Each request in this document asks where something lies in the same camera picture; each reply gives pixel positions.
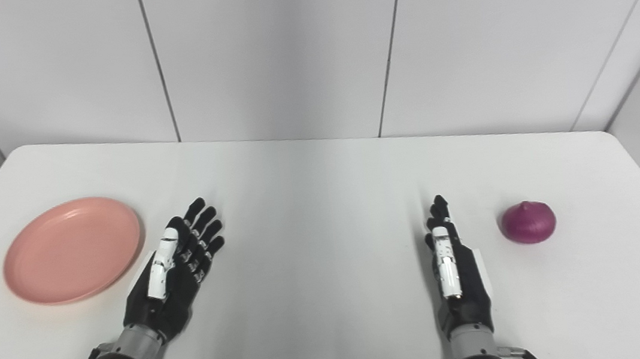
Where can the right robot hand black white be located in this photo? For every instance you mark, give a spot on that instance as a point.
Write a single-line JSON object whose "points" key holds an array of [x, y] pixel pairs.
{"points": [[458, 272]]}

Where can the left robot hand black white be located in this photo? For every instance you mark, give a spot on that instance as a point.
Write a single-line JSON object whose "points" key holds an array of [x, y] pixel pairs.
{"points": [[178, 283]]}

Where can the purple red onion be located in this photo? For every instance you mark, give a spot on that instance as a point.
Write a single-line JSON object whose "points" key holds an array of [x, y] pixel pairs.
{"points": [[528, 222]]}

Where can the pink round plate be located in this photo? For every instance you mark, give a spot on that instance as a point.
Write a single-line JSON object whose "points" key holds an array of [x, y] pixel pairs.
{"points": [[72, 250]]}

